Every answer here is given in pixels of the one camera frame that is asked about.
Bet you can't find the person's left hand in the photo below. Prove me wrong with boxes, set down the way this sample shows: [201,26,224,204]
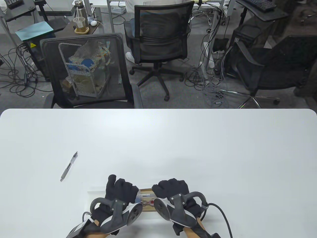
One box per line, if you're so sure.
[93,174,143,235]

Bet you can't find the person's right hand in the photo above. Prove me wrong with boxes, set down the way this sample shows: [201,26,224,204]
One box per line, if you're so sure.
[152,178,206,236]

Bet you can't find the kraft translucent pull-out pencil case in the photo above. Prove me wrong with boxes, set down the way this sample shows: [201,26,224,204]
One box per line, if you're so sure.
[87,188,158,213]

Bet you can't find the clear grey pen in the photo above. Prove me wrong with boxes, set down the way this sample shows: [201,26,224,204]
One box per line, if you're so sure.
[60,151,78,182]

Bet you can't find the person's right forearm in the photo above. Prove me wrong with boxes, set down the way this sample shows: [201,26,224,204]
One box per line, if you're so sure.
[182,217,206,238]

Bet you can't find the grey tracking controller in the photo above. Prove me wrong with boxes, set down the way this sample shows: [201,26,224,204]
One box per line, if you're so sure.
[90,198,143,234]
[154,191,208,227]

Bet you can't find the white power strip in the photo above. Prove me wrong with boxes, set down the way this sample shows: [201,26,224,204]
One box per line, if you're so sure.
[198,42,215,68]

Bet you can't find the black mesh chair square back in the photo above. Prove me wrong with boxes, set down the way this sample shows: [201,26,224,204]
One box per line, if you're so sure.
[40,33,143,109]

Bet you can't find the black swivel office chair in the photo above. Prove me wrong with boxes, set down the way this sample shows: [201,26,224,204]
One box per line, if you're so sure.
[123,1,196,102]

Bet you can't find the black mesh chair chrome base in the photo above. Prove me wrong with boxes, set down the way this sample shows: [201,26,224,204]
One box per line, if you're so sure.
[220,35,317,109]

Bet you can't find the black cabinet yellow label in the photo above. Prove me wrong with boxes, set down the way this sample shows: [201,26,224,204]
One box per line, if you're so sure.
[24,37,56,82]

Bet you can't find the dark brown side table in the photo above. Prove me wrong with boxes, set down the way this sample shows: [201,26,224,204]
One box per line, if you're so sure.
[56,7,102,35]

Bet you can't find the black computer tower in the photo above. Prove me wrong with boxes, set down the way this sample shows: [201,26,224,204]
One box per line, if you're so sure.
[232,25,273,77]

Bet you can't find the clear plastic cup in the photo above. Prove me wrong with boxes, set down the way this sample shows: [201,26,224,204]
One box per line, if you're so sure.
[73,17,88,32]

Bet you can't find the teal folder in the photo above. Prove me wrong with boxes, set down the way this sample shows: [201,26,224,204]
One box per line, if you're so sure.
[15,21,54,41]

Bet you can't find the steel water bottle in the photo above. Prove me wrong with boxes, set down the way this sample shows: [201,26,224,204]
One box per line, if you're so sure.
[74,0,87,25]

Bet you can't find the black keyboard stand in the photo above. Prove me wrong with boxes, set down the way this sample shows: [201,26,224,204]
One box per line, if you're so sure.
[235,0,290,21]

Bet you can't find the black keyboard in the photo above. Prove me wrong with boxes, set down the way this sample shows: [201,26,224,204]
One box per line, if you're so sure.
[241,0,276,12]

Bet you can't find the black equipment stand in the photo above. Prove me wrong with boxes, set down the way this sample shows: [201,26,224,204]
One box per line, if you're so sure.
[4,0,36,22]

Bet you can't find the black cable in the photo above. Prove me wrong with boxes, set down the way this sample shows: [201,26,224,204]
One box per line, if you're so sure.
[80,211,94,223]
[207,203,234,238]

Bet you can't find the tangle of grey cables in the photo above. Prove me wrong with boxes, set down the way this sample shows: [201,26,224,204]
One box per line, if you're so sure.
[185,45,234,104]

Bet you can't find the white wire cart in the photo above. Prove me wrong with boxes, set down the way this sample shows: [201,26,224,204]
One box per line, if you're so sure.
[58,42,112,98]

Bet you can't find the tangle of black cables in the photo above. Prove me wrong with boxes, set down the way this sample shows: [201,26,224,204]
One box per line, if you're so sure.
[0,43,53,97]

